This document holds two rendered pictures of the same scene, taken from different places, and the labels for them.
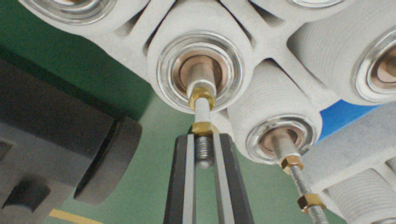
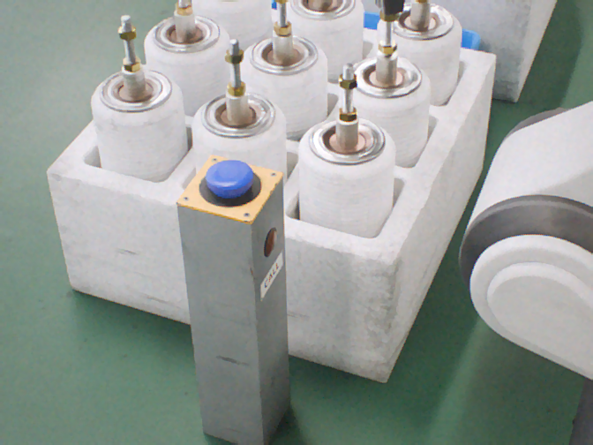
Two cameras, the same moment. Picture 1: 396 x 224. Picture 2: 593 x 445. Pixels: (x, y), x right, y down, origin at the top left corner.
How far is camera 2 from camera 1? 108 cm
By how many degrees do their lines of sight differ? 47
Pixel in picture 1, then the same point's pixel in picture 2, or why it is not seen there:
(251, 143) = (433, 33)
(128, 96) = not seen: hidden behind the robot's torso
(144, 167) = not seen: outside the picture
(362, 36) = (317, 26)
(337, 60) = (337, 29)
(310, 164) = (496, 13)
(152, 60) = (389, 101)
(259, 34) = not seen: hidden behind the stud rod
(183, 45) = (367, 87)
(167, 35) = (365, 99)
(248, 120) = (413, 47)
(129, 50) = (415, 174)
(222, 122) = (460, 93)
